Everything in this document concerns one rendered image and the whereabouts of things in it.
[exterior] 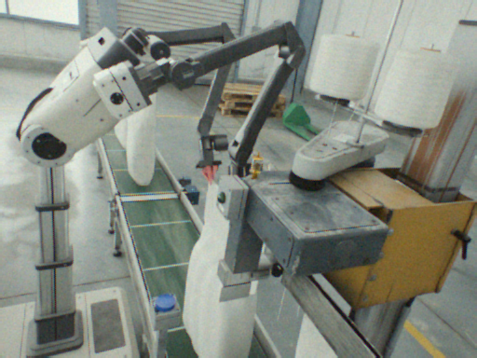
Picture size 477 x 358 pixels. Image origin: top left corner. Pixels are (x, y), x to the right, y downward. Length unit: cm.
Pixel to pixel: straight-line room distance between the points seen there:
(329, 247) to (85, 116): 84
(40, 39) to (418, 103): 780
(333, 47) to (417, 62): 26
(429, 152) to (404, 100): 26
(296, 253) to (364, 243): 17
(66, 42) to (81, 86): 708
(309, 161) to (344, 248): 22
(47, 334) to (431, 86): 167
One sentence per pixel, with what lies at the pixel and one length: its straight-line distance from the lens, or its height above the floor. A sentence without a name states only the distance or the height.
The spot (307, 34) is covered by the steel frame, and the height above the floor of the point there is 142.
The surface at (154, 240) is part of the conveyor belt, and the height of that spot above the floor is 38.
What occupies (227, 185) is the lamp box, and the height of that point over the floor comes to 133.
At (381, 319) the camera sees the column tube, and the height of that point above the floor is 88.
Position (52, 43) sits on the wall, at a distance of 832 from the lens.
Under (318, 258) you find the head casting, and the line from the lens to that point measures 78.
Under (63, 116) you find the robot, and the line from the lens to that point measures 129.
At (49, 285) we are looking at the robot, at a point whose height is 59.
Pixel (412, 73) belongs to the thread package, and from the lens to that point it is 91.
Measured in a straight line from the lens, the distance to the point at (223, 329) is 143.
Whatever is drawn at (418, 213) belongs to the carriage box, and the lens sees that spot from 103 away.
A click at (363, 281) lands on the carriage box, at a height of 112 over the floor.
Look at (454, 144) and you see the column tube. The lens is 111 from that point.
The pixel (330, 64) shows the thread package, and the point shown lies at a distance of 108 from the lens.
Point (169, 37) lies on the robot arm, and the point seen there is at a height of 155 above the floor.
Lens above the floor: 171
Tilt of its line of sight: 23 degrees down
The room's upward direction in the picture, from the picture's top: 10 degrees clockwise
